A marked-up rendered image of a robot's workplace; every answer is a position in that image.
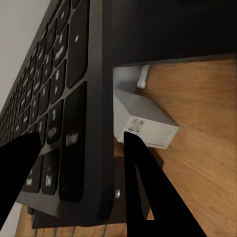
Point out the desk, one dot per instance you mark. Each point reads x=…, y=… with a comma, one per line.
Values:
x=157, y=32

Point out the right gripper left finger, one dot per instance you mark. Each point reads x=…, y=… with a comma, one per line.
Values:
x=16, y=161

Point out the desktop computer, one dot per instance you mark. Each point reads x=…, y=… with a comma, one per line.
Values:
x=141, y=116

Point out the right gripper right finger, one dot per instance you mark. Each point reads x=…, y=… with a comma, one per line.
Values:
x=172, y=218

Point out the keyboard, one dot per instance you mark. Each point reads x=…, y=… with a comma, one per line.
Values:
x=64, y=90

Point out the cabinet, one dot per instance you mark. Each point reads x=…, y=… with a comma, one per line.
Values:
x=24, y=229
x=118, y=214

